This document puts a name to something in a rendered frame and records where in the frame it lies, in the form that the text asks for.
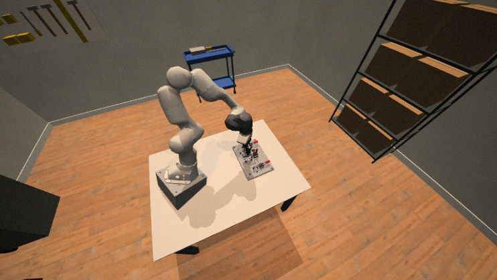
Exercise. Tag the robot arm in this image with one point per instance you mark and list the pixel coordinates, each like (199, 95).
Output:
(176, 113)

